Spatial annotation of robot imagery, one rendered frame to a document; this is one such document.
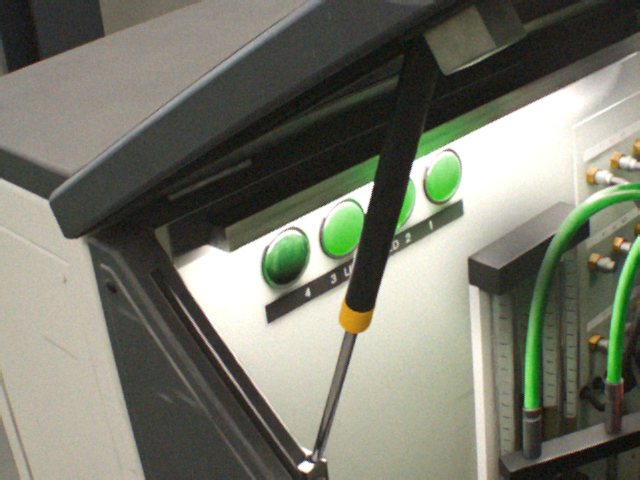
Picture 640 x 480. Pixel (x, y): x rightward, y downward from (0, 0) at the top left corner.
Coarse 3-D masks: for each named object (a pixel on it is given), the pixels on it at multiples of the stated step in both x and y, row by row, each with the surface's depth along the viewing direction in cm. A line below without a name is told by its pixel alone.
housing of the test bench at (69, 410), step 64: (256, 0) 122; (64, 64) 112; (128, 64) 109; (192, 64) 106; (0, 128) 98; (64, 128) 96; (128, 128) 94; (0, 192) 98; (0, 256) 104; (64, 256) 93; (0, 320) 110; (64, 320) 98; (0, 384) 117; (64, 384) 104; (64, 448) 110; (128, 448) 98
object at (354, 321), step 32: (416, 64) 58; (416, 96) 60; (416, 128) 61; (384, 160) 63; (384, 192) 64; (384, 224) 66; (384, 256) 68; (352, 288) 70; (352, 320) 72; (320, 448) 83
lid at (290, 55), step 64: (320, 0) 56; (384, 0) 53; (448, 0) 50; (512, 0) 85; (576, 0) 92; (256, 64) 62; (320, 64) 58; (384, 64) 66; (448, 64) 56; (192, 128) 69; (256, 128) 77; (64, 192) 84; (128, 192) 77; (192, 192) 93
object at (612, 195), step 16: (608, 192) 96; (624, 192) 94; (576, 208) 99; (592, 208) 98; (576, 224) 100; (560, 240) 102; (560, 256) 103; (544, 272) 105; (544, 288) 106; (544, 304) 107; (528, 336) 109; (528, 352) 110; (528, 368) 111; (528, 384) 112; (528, 400) 113; (528, 416) 113
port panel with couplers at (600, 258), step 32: (576, 128) 120; (608, 128) 124; (576, 160) 121; (608, 160) 126; (576, 192) 123; (608, 224) 129; (608, 256) 130; (608, 288) 132; (608, 320) 134; (608, 352) 131
